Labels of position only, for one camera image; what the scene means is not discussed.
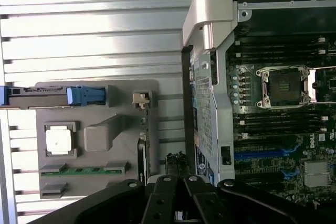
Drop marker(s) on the CPU socket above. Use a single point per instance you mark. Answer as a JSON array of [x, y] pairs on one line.
[[283, 87]]

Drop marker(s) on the long blue expansion slot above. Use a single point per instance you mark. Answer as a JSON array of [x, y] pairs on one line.
[[262, 155]]

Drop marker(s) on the metal socket cover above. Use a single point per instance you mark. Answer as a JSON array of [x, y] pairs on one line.
[[312, 85]]

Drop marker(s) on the silver CPU chip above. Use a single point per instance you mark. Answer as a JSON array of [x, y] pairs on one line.
[[58, 141]]

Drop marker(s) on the green motherboard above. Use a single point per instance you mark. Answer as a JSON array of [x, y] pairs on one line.
[[288, 140]]

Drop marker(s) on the hard disk in blue caddy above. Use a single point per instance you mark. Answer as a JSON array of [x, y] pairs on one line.
[[39, 98]]

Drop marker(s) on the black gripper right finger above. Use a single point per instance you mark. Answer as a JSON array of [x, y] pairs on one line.
[[199, 200]]

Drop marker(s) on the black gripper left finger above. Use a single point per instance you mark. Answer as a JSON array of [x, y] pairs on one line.
[[162, 197]]

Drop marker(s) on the grey parts rack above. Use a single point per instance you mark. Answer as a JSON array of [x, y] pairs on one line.
[[118, 142]]

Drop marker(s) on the open grey PC case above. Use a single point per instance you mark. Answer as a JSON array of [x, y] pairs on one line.
[[207, 24]]

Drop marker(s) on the green RAM stick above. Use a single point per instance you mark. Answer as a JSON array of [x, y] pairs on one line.
[[84, 170]]

